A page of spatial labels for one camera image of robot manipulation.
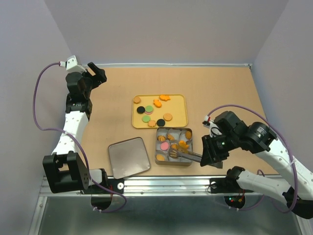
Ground metal serving tongs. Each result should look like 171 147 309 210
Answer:
169 148 202 163

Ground gold tin lid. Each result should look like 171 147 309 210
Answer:
108 137 151 179

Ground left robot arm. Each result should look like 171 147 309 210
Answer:
43 59 107 193

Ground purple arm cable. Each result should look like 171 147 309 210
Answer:
204 104 299 213
33 61 127 213

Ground green sandwich cookie upper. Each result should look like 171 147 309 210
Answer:
145 105 154 113

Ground black sandwich cookie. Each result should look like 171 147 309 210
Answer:
136 106 145 114
156 119 165 127

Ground dotted round biscuit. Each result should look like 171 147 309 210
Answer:
163 113 173 121

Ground flower shaped tan cookie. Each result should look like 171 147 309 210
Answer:
148 120 157 127

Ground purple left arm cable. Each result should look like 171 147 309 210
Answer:
33 61 127 213

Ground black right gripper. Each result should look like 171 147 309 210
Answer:
200 132 239 166

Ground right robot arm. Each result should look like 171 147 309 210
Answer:
200 111 313 219

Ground green sandwich cookie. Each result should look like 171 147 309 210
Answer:
142 115 151 123
145 105 154 113

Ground orange fish cookie top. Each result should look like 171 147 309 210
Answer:
159 94 171 101

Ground gold square cookie tin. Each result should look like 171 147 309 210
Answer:
155 127 193 166

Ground plain round tan cookie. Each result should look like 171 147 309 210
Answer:
133 96 141 104

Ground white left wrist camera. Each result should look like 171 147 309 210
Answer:
59 55 83 73

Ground yellow cookie tray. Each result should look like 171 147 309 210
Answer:
132 94 188 129

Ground aluminium front rail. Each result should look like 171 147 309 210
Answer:
39 174 284 196

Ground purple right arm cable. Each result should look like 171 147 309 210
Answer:
204 104 299 213

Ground black sandwich cookie left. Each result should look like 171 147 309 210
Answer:
136 106 145 114

